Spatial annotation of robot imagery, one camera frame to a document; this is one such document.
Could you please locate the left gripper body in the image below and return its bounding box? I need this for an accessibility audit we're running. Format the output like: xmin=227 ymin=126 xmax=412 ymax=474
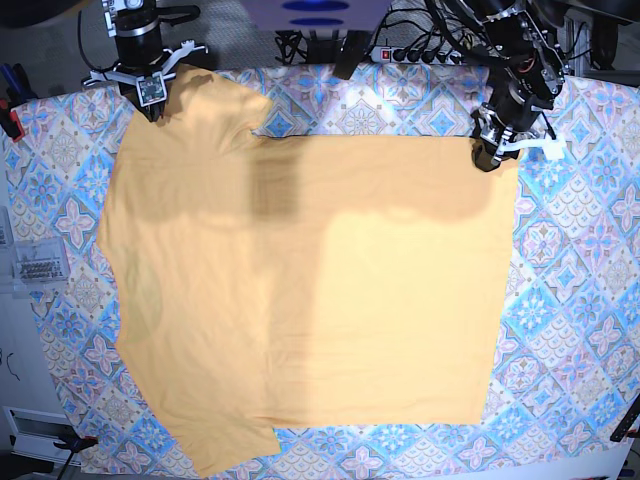
xmin=471 ymin=89 xmax=565 ymax=160

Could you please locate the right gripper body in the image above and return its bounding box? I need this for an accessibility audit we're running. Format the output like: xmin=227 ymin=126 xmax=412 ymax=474
xmin=82 ymin=41 xmax=208 ymax=94

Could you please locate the yellow T-shirt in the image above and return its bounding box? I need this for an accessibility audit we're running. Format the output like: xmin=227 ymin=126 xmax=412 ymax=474
xmin=97 ymin=67 xmax=518 ymax=477

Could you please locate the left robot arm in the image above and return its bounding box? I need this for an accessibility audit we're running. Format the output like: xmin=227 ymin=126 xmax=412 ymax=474
xmin=466 ymin=1 xmax=569 ymax=172

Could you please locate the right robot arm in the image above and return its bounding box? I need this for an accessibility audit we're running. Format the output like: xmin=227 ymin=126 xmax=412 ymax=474
xmin=79 ymin=0 xmax=208 ymax=123

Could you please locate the red black clamp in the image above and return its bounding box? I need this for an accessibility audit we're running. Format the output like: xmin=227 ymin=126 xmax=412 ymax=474
xmin=0 ymin=99 xmax=25 ymax=142

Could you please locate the white power strip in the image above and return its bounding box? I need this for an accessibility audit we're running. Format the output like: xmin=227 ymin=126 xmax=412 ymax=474
xmin=369 ymin=46 xmax=465 ymax=66

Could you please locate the clear plastic screw box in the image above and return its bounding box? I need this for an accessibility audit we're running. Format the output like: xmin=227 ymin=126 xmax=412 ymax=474
xmin=12 ymin=238 xmax=70 ymax=285

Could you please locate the black clamp right edge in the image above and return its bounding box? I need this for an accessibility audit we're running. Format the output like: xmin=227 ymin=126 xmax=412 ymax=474
xmin=609 ymin=411 xmax=639 ymax=443

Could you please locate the orange black bar clamp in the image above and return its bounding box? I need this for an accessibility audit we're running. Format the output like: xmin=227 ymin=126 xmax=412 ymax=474
xmin=53 ymin=435 xmax=98 ymax=453

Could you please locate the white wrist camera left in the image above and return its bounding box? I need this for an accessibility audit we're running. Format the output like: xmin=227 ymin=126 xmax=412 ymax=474
xmin=541 ymin=138 xmax=566 ymax=161

